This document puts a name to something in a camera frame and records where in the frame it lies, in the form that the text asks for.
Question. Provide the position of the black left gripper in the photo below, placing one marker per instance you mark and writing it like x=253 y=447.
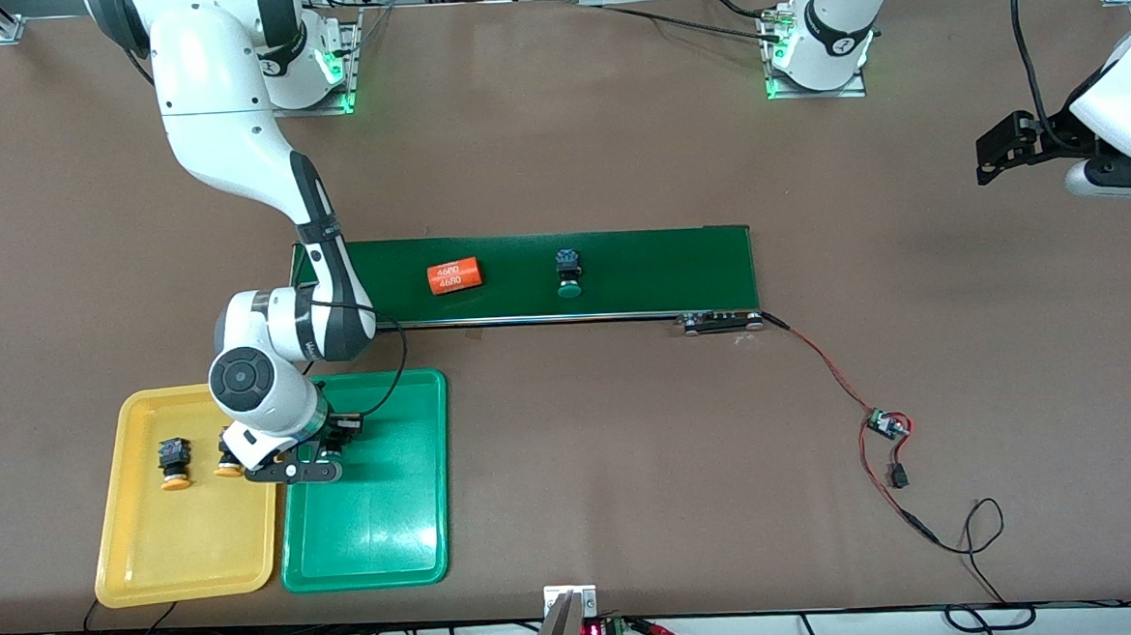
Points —
x=1047 y=134

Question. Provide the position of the green push button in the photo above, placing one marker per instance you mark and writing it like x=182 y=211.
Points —
x=570 y=289
x=328 y=448

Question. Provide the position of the yellow push button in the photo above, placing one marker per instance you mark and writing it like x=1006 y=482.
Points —
x=228 y=468
x=175 y=483

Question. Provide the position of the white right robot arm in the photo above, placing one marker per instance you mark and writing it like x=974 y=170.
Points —
x=226 y=113

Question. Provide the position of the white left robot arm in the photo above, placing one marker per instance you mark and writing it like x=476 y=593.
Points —
x=836 y=32

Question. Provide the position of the green plastic tray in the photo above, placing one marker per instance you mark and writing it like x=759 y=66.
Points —
x=392 y=520

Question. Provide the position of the yellow plastic tray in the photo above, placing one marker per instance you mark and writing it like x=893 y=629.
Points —
x=191 y=550

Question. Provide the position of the small circuit board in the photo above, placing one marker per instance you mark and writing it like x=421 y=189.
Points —
x=887 y=424

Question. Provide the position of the red digit display module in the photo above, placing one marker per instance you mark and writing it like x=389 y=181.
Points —
x=594 y=632

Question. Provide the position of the green belt conveyor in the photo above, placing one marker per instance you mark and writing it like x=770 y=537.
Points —
x=660 y=274

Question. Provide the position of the small black inline connector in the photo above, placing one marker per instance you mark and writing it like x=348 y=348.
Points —
x=899 y=478

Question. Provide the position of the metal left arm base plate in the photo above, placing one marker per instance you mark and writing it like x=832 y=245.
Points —
x=820 y=93

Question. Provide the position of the silver metal bracket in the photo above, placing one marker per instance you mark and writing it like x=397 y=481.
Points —
x=585 y=597

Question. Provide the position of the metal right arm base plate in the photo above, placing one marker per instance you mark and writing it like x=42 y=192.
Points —
x=353 y=67

